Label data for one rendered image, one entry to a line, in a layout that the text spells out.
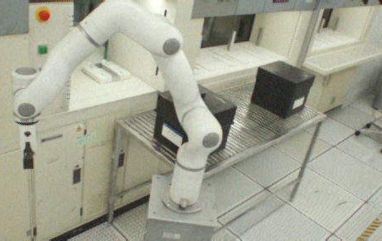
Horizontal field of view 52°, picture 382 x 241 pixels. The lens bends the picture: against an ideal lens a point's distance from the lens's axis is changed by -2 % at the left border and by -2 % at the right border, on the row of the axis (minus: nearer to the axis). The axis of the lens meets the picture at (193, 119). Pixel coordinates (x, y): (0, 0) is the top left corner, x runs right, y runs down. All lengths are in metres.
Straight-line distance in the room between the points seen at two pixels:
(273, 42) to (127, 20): 2.40
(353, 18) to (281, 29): 1.50
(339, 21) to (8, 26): 3.82
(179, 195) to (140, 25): 0.73
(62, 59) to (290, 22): 2.44
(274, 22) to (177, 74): 2.23
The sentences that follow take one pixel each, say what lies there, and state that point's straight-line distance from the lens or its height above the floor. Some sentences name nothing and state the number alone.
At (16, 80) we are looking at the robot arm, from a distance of 1.26.
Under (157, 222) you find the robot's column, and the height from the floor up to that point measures 0.73.
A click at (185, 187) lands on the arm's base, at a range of 1.59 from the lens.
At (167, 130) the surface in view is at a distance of 1.95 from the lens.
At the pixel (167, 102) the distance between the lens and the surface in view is 1.89.
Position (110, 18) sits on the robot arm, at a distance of 1.20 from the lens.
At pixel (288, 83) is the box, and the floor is 0.99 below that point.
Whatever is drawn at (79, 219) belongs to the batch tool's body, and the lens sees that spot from 2.48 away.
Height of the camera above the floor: 1.83
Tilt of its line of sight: 28 degrees down
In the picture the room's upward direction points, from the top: 11 degrees clockwise
